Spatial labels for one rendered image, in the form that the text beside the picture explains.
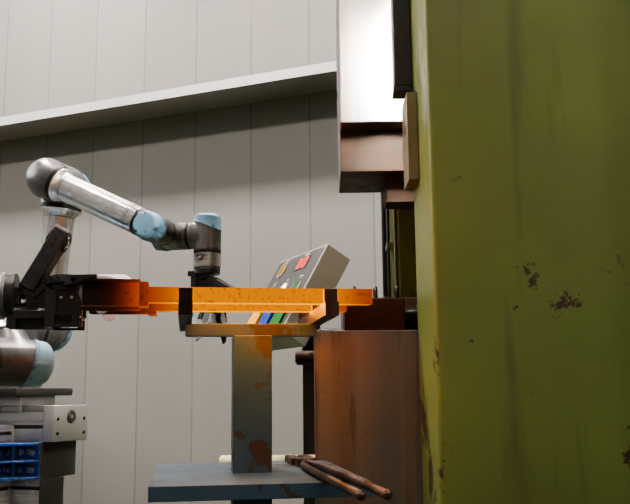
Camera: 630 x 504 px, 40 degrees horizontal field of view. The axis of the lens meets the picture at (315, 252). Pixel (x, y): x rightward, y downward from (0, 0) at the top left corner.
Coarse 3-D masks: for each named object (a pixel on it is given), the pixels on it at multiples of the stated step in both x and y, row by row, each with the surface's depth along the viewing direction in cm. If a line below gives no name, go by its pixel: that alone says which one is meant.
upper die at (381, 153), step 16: (352, 144) 187; (368, 144) 187; (384, 144) 187; (400, 144) 187; (352, 160) 186; (368, 160) 186; (384, 160) 186; (400, 160) 186; (352, 176) 190; (368, 176) 190; (384, 176) 190; (352, 192) 205; (368, 192) 205
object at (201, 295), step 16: (96, 288) 122; (112, 288) 123; (128, 288) 123; (144, 288) 122; (160, 288) 123; (176, 288) 123; (208, 288) 124; (224, 288) 124; (240, 288) 125; (256, 288) 125; (272, 288) 126; (288, 288) 126; (304, 288) 126; (320, 288) 127; (96, 304) 122; (112, 304) 122; (128, 304) 123; (144, 304) 121; (224, 304) 127; (240, 304) 127; (256, 304) 127; (272, 304) 127; (288, 304) 128; (304, 304) 128; (320, 304) 128; (352, 304) 129; (368, 304) 129
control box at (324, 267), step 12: (312, 252) 242; (324, 252) 233; (336, 252) 235; (288, 264) 255; (300, 264) 244; (312, 264) 235; (324, 264) 233; (336, 264) 234; (276, 276) 259; (288, 276) 248; (300, 276) 238; (312, 276) 231; (324, 276) 232; (336, 276) 234; (324, 288) 232; (276, 348) 243; (288, 348) 237
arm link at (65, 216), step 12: (72, 168) 248; (84, 180) 251; (48, 204) 244; (60, 204) 244; (48, 216) 245; (60, 216) 245; (72, 216) 247; (48, 228) 245; (72, 228) 248; (60, 264) 244; (48, 336) 237; (60, 336) 243; (60, 348) 247
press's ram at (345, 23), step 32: (352, 0) 187; (384, 0) 187; (352, 32) 186; (384, 32) 186; (352, 64) 185; (384, 64) 185; (352, 96) 184; (384, 96) 183; (352, 128) 187; (384, 128) 187
